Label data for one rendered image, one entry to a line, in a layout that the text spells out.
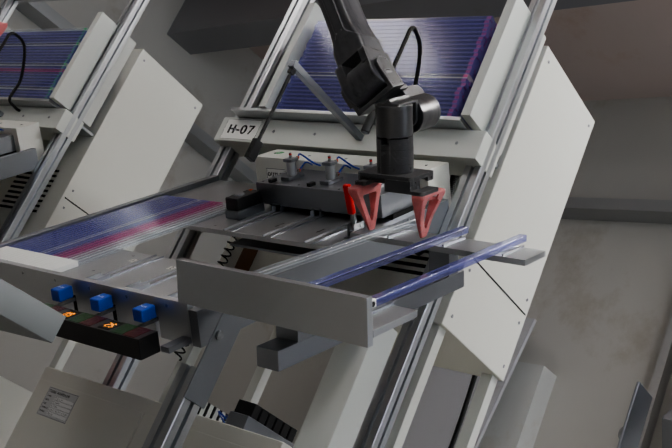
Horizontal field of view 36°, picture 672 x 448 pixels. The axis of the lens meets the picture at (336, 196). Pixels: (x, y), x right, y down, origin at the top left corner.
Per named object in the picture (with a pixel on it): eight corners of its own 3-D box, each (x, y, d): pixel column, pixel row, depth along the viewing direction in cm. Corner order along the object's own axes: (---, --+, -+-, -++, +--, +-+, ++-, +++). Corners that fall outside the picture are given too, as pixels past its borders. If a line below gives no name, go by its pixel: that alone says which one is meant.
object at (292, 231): (343, 273, 192) (340, 246, 191) (117, 234, 234) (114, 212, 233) (442, 225, 217) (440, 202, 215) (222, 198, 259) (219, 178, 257)
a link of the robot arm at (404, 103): (368, 99, 157) (400, 100, 154) (391, 93, 162) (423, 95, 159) (369, 144, 158) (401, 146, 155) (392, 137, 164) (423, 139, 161)
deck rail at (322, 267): (201, 348, 163) (196, 311, 162) (192, 346, 164) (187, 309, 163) (450, 227, 215) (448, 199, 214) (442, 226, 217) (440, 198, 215)
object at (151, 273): (196, 328, 165) (193, 309, 164) (-30, 273, 207) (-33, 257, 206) (276, 291, 179) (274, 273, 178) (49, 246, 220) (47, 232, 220)
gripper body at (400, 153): (380, 175, 166) (379, 130, 164) (434, 182, 160) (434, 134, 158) (356, 183, 161) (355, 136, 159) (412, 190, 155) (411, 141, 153)
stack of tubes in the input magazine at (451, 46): (452, 117, 219) (494, 15, 228) (274, 109, 251) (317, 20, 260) (477, 149, 227) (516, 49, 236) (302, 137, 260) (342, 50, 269)
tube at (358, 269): (273, 307, 139) (273, 299, 139) (265, 306, 140) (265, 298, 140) (468, 233, 178) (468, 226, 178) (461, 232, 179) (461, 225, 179)
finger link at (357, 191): (372, 223, 169) (370, 166, 167) (409, 228, 165) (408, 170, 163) (347, 232, 164) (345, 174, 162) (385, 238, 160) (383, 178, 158)
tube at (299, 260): (216, 294, 146) (216, 287, 146) (209, 293, 147) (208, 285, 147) (415, 225, 185) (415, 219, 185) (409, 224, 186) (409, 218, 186)
